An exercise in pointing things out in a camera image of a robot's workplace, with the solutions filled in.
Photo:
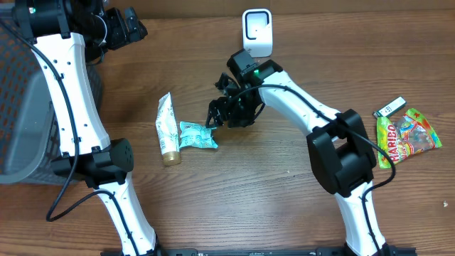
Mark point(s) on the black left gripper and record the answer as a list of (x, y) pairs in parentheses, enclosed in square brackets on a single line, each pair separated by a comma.
[(122, 36)]

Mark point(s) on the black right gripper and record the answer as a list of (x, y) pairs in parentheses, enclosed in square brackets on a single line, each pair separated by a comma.
[(247, 117)]

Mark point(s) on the teal packet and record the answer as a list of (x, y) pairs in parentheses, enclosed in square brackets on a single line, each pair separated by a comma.
[(197, 136)]

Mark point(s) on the white tube with gold cap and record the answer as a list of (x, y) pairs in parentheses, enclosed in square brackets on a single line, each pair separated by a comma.
[(167, 131)]

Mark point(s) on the green axe brand box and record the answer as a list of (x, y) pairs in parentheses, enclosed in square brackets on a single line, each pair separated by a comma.
[(391, 108)]

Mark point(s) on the green haribo candy bag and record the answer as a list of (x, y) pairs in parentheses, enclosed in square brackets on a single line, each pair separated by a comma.
[(409, 135)]

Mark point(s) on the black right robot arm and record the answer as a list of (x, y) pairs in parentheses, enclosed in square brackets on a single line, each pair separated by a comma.
[(341, 155)]

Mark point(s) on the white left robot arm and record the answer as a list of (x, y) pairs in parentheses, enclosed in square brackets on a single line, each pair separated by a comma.
[(66, 37)]

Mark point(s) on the grey plastic shopping basket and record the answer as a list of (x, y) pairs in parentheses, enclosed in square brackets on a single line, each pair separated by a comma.
[(35, 126)]

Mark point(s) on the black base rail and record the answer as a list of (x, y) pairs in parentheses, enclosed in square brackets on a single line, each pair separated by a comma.
[(322, 251)]

